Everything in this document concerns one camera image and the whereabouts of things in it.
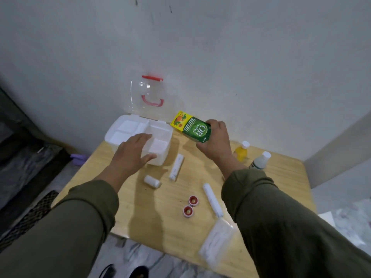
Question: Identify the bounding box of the person's right forearm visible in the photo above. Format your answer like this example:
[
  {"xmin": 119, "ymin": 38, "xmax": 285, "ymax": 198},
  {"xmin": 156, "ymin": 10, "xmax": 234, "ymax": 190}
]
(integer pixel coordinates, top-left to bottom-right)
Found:
[{"xmin": 221, "ymin": 168, "xmax": 371, "ymax": 278}]

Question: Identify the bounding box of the black cable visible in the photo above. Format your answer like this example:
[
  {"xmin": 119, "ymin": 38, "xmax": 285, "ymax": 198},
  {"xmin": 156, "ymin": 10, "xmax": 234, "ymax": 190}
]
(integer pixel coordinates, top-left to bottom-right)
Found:
[{"xmin": 98, "ymin": 264, "xmax": 116, "ymax": 278}]

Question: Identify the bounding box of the black patterned floor mat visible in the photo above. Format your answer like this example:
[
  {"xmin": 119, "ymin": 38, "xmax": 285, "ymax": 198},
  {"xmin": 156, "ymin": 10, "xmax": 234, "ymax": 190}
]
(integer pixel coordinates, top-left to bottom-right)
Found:
[{"xmin": 0, "ymin": 190, "xmax": 60, "ymax": 252}]

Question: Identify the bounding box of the white paper sheet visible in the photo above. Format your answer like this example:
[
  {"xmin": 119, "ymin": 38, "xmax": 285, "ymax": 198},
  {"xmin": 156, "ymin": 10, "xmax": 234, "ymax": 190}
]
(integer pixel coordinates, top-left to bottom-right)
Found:
[{"xmin": 318, "ymin": 211, "xmax": 337, "ymax": 228}]

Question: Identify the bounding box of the person's left forearm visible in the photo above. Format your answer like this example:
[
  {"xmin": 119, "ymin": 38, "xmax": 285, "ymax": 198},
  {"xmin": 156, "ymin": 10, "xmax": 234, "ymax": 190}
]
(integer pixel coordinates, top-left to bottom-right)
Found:
[{"xmin": 0, "ymin": 179, "xmax": 120, "ymax": 278}]

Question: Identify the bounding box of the person's right hand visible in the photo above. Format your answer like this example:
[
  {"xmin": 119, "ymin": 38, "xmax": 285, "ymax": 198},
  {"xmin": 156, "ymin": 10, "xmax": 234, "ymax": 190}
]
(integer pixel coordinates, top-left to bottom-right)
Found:
[{"xmin": 196, "ymin": 119, "xmax": 247, "ymax": 182}]

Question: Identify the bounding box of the wooden table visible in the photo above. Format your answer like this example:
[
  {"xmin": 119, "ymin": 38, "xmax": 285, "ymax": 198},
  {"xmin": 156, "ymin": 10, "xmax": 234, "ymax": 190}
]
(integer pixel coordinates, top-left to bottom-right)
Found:
[{"xmin": 51, "ymin": 129, "xmax": 318, "ymax": 278}]

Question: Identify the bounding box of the purple plastic item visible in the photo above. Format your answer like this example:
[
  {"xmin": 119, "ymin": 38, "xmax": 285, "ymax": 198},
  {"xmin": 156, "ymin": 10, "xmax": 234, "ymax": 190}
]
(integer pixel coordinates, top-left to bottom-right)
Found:
[{"xmin": 70, "ymin": 153, "xmax": 89, "ymax": 166}]

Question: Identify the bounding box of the person's left black sandal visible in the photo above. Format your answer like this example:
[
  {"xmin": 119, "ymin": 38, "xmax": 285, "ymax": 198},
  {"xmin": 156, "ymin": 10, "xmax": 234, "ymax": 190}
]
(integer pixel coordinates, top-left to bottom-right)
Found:
[{"xmin": 129, "ymin": 265, "xmax": 150, "ymax": 278}]

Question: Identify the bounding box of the white bottle green label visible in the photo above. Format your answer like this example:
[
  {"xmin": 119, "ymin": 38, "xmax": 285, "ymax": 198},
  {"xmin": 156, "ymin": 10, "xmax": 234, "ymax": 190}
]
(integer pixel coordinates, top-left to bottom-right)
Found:
[{"xmin": 249, "ymin": 151, "xmax": 272, "ymax": 171}]

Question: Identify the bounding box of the person's left hand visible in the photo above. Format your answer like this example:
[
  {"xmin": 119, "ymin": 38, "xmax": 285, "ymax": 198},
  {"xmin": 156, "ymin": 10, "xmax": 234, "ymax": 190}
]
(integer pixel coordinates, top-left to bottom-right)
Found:
[{"xmin": 95, "ymin": 133, "xmax": 158, "ymax": 194}]

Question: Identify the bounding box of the green medicine box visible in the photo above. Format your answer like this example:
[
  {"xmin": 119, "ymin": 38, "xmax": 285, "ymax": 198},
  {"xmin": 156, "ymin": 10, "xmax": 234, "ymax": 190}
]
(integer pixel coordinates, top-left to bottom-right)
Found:
[{"xmin": 170, "ymin": 110, "xmax": 212, "ymax": 144}]

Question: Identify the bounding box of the long white bandage roll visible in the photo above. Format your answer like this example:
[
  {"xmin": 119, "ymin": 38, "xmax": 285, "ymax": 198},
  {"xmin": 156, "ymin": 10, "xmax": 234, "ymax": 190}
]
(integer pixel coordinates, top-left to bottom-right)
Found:
[
  {"xmin": 169, "ymin": 153, "xmax": 185, "ymax": 182},
  {"xmin": 202, "ymin": 183, "xmax": 224, "ymax": 219}
]

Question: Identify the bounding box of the short white bandage roll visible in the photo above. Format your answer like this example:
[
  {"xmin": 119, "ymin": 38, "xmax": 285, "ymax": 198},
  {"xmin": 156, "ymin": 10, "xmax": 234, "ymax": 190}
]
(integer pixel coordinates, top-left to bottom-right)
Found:
[{"xmin": 143, "ymin": 175, "xmax": 161, "ymax": 189}]

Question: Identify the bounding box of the clear bag of cotton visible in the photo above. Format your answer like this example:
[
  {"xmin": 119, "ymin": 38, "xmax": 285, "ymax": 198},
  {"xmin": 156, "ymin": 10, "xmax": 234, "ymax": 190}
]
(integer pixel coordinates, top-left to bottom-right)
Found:
[{"xmin": 198, "ymin": 218, "xmax": 237, "ymax": 270}]

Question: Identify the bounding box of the white first aid box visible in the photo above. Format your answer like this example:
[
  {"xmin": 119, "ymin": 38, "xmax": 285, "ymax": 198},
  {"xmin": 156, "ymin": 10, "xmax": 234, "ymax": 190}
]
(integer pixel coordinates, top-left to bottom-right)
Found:
[{"xmin": 104, "ymin": 74, "xmax": 174, "ymax": 167}]

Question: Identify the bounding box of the yellow liquid bottle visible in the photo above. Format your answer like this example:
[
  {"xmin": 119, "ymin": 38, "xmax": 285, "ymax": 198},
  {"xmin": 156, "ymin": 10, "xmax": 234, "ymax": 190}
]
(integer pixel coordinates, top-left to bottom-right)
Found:
[{"xmin": 234, "ymin": 141, "xmax": 250, "ymax": 163}]

